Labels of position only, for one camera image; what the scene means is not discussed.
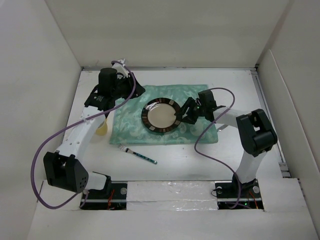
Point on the fork with green handle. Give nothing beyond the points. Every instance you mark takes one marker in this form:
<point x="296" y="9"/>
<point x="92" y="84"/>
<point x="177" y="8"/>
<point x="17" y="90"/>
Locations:
<point x="129" y="151"/>

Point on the knife with green handle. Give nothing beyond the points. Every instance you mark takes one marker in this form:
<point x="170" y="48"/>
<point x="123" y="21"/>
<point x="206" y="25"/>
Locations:
<point x="222" y="127"/>

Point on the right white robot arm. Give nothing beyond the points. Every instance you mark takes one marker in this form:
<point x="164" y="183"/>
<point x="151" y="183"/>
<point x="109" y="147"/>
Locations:
<point x="257" y="135"/>

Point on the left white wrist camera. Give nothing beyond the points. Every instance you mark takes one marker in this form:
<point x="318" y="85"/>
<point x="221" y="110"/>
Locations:
<point x="118" y="65"/>

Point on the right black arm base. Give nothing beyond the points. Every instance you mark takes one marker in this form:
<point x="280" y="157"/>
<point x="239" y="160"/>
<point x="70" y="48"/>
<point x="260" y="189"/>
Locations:
<point x="229" y="198"/>

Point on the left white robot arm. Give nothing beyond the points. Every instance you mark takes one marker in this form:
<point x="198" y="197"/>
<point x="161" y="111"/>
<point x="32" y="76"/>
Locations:
<point x="65" y="168"/>

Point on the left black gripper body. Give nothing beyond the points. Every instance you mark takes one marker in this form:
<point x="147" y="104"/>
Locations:
<point x="125" y="86"/>

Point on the green patterned cloth placemat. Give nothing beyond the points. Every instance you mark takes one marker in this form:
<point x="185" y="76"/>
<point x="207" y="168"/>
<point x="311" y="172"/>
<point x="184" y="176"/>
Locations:
<point x="128" y="128"/>

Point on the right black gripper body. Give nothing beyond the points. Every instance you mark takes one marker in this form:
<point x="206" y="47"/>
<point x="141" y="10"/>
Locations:
<point x="200" y="109"/>

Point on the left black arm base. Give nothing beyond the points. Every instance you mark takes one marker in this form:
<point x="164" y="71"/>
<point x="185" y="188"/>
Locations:
<point x="113" y="199"/>

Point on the dark rimmed dinner plate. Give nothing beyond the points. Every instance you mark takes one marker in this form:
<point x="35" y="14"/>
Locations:
<point x="159" y="115"/>

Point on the yellow mug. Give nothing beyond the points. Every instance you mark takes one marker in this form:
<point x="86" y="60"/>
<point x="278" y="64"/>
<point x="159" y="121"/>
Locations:
<point x="102" y="129"/>

